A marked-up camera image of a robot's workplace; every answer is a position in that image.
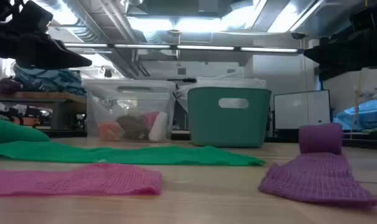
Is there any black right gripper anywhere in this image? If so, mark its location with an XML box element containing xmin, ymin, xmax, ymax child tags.
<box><xmin>303</xmin><ymin>1</ymin><xmax>377</xmax><ymax>68</ymax></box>

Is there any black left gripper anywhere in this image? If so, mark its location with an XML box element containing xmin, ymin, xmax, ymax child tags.
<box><xmin>0</xmin><ymin>0</ymin><xmax>93</xmax><ymax>71</ymax></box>

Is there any purple elastic bandage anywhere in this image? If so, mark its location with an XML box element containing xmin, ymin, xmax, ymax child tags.
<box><xmin>258</xmin><ymin>123</ymin><xmax>377</xmax><ymax>207</ymax></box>

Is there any orange bandage roll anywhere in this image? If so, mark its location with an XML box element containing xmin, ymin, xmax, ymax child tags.
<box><xmin>98</xmin><ymin>121</ymin><xmax>123</xmax><ymax>141</ymax></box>

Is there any brown bandage roll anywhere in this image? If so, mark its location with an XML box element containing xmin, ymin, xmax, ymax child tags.
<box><xmin>116</xmin><ymin>114</ymin><xmax>151</xmax><ymax>141</ymax></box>

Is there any red bandage roll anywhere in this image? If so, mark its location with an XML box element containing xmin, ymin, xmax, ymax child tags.
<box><xmin>141</xmin><ymin>111</ymin><xmax>161</xmax><ymax>131</ymax></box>

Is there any green elastic bandage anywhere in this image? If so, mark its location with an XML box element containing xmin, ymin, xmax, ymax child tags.
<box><xmin>0</xmin><ymin>118</ymin><xmax>266</xmax><ymax>167</ymax></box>

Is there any pink elastic bandage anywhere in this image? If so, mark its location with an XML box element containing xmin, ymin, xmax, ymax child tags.
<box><xmin>0</xmin><ymin>163</ymin><xmax>163</xmax><ymax>197</ymax></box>

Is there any white bandage roll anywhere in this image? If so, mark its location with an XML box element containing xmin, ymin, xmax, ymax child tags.
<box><xmin>148</xmin><ymin>111</ymin><xmax>169</xmax><ymax>142</ymax></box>

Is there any blue cloth pile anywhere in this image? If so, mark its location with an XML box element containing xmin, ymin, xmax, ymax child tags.
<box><xmin>12</xmin><ymin>63</ymin><xmax>86</xmax><ymax>96</ymax></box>

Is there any wooden workbench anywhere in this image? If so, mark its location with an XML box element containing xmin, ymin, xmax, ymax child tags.
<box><xmin>0</xmin><ymin>90</ymin><xmax>87</xmax><ymax>131</ymax></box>

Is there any dark purple cloth bundle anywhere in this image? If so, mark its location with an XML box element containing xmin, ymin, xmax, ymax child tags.
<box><xmin>0</xmin><ymin>77</ymin><xmax>23</xmax><ymax>95</ymax></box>

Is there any whiteboard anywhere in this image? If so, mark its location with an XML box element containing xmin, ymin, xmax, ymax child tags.
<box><xmin>273</xmin><ymin>89</ymin><xmax>332</xmax><ymax>131</ymax></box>

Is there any colourful cloth pile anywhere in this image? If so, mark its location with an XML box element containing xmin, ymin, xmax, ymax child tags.
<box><xmin>0</xmin><ymin>102</ymin><xmax>52</xmax><ymax>128</ymax></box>

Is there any blue screen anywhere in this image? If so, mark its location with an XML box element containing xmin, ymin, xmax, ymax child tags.
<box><xmin>333</xmin><ymin>98</ymin><xmax>377</xmax><ymax>131</ymax></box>

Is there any clear plastic storage bin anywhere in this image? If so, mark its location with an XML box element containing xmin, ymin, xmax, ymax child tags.
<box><xmin>81</xmin><ymin>78</ymin><xmax>177</xmax><ymax>142</ymax></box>

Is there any green cloth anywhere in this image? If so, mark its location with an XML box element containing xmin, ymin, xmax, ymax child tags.
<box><xmin>361</xmin><ymin>127</ymin><xmax>377</xmax><ymax>141</ymax></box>

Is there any ceiling light bar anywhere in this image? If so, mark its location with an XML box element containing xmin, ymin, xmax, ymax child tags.
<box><xmin>63</xmin><ymin>42</ymin><xmax>304</xmax><ymax>54</ymax></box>

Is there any teal plastic bin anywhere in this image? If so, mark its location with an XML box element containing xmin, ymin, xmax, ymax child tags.
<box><xmin>187</xmin><ymin>86</ymin><xmax>272</xmax><ymax>148</ymax></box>

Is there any yellow cable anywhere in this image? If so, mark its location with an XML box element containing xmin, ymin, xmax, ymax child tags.
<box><xmin>350</xmin><ymin>0</ymin><xmax>368</xmax><ymax>139</ymax></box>

